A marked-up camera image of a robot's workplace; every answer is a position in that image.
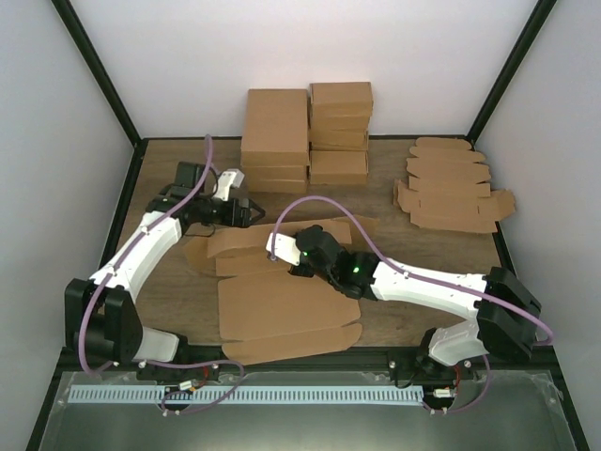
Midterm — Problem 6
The large cardboard box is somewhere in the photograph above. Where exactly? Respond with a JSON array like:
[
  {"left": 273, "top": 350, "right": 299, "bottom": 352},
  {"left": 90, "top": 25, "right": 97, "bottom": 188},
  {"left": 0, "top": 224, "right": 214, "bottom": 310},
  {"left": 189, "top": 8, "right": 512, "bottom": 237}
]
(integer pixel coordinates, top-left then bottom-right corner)
[{"left": 183, "top": 224, "right": 362, "bottom": 365}]

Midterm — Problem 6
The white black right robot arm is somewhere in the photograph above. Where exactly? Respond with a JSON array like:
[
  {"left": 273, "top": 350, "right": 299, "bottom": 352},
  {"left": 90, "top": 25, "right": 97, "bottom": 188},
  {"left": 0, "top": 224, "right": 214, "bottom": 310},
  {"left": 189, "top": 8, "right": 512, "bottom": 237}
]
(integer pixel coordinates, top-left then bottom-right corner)
[{"left": 270, "top": 225, "right": 541, "bottom": 379}]

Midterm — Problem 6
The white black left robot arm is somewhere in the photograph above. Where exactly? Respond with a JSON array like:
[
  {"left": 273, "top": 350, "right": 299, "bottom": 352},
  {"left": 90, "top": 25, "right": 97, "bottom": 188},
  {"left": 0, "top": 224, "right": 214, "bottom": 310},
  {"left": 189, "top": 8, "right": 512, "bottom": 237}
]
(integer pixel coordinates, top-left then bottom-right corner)
[{"left": 65, "top": 162, "right": 265, "bottom": 380}]

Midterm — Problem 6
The top left stacked cardboard box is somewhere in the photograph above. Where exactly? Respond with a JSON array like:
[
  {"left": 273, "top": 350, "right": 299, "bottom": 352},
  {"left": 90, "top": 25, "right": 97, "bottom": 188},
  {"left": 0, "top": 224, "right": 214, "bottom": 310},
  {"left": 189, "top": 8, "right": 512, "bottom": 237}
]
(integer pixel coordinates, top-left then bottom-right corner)
[{"left": 240, "top": 88, "right": 309, "bottom": 167}]

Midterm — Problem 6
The front right folded cardboard box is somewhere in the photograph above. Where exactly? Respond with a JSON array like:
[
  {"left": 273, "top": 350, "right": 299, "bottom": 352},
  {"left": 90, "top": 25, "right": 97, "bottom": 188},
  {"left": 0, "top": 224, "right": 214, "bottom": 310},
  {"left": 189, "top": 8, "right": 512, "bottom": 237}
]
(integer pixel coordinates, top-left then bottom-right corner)
[{"left": 309, "top": 150, "right": 369, "bottom": 185}]

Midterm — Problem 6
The top right stacked cardboard box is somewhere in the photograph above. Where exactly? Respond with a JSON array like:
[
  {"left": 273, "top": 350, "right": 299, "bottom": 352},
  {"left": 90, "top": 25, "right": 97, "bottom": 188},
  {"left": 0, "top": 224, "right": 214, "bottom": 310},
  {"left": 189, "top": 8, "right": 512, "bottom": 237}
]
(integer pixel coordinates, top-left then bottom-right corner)
[{"left": 310, "top": 82, "right": 374, "bottom": 117}]

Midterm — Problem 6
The top flat cardboard blank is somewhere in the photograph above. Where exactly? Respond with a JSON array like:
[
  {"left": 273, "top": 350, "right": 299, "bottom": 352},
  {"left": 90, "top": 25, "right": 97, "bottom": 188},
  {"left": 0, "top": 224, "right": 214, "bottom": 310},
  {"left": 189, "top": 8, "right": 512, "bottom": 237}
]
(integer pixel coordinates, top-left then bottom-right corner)
[{"left": 393, "top": 180, "right": 516, "bottom": 234}]

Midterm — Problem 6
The pile of flat cardboard blanks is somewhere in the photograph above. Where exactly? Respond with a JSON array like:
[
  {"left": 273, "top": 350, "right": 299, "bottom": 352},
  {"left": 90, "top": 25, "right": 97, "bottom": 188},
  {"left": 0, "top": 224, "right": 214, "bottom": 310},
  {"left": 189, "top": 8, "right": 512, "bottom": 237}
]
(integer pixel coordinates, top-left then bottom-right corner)
[{"left": 407, "top": 137, "right": 491, "bottom": 184}]

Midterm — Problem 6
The clear plastic sheet cover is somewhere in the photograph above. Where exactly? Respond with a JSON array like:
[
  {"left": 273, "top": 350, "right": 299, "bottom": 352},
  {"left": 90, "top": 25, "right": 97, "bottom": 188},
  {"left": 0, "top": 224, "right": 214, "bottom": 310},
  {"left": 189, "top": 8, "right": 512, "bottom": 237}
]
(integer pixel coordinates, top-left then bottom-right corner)
[{"left": 39, "top": 372, "right": 575, "bottom": 450}]

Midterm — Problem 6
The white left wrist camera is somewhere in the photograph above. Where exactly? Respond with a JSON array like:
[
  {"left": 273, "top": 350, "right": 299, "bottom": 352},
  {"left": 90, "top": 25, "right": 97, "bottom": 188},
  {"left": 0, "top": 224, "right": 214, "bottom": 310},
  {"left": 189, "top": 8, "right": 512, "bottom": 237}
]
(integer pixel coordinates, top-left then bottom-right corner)
[{"left": 212, "top": 169, "right": 245, "bottom": 202}]

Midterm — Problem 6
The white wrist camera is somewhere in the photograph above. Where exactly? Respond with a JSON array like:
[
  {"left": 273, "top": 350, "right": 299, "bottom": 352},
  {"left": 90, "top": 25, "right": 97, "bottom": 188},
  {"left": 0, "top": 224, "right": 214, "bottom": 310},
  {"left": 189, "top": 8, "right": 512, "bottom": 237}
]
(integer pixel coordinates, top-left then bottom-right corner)
[
  {"left": 212, "top": 169, "right": 245, "bottom": 202},
  {"left": 266, "top": 233, "right": 301, "bottom": 266}
]

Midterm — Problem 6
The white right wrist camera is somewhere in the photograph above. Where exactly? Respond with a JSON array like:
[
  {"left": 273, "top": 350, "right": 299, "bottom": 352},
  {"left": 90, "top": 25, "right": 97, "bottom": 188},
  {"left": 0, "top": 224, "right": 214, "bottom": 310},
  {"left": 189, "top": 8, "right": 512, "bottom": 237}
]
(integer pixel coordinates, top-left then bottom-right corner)
[{"left": 266, "top": 233, "right": 301, "bottom": 266}]

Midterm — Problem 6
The purple base loop cable left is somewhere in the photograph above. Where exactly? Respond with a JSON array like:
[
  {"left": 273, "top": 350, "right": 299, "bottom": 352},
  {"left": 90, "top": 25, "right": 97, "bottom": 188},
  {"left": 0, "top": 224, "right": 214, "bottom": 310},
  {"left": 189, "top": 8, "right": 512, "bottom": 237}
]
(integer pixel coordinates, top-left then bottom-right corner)
[{"left": 160, "top": 359, "right": 246, "bottom": 417}]

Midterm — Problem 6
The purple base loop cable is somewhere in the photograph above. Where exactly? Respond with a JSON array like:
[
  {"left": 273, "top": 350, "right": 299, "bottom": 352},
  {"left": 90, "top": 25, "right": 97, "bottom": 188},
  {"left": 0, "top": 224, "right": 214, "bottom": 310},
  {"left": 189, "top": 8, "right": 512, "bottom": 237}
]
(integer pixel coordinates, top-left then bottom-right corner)
[
  {"left": 160, "top": 359, "right": 246, "bottom": 417},
  {"left": 427, "top": 361, "right": 492, "bottom": 416}
]

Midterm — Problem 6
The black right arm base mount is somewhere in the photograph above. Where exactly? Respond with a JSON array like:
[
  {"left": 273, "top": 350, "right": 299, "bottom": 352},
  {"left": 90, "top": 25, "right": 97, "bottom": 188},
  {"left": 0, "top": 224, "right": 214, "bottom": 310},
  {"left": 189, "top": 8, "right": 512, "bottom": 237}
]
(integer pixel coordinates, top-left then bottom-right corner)
[{"left": 386, "top": 347, "right": 475, "bottom": 385}]

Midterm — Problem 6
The purple base loop cable right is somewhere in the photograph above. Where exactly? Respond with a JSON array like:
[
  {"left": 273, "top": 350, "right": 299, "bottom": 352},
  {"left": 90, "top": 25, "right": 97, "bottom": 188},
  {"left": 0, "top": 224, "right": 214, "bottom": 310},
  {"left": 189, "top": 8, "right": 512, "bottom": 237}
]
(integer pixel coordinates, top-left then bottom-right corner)
[{"left": 427, "top": 361, "right": 492, "bottom": 416}]

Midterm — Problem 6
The light blue slotted cable duct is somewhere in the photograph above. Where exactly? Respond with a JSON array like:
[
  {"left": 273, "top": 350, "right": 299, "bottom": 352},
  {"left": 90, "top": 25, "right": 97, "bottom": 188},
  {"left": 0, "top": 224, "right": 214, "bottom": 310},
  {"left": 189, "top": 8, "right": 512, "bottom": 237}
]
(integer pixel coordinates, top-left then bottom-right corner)
[{"left": 67, "top": 385, "right": 424, "bottom": 406}]

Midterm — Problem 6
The black aluminium front rail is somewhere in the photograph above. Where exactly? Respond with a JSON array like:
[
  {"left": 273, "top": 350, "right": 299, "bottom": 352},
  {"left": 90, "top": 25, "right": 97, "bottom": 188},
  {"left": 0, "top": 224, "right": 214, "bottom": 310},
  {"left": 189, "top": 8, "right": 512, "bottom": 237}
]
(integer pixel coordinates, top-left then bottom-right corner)
[{"left": 59, "top": 345, "right": 555, "bottom": 372}]

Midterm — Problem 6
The black left frame post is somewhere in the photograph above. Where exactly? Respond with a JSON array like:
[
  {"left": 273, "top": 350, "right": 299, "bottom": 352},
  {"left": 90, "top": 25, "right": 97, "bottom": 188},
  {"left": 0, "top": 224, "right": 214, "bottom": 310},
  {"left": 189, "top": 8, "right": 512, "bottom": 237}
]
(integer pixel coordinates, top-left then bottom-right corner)
[{"left": 51, "top": 0, "right": 142, "bottom": 148}]

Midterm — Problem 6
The black frame post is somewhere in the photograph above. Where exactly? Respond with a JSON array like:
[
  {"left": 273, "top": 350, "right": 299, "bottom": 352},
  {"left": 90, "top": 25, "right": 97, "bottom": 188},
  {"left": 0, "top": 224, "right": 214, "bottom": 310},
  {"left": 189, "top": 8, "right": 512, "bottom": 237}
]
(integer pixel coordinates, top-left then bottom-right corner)
[
  {"left": 51, "top": 0, "right": 142, "bottom": 148},
  {"left": 466, "top": 0, "right": 557, "bottom": 144}
]

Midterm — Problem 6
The black right frame post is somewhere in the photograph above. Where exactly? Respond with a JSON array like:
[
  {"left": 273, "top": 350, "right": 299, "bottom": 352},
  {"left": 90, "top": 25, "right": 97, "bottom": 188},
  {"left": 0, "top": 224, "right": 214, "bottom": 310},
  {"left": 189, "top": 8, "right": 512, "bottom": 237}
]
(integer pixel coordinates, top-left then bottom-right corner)
[{"left": 466, "top": 0, "right": 557, "bottom": 144}]

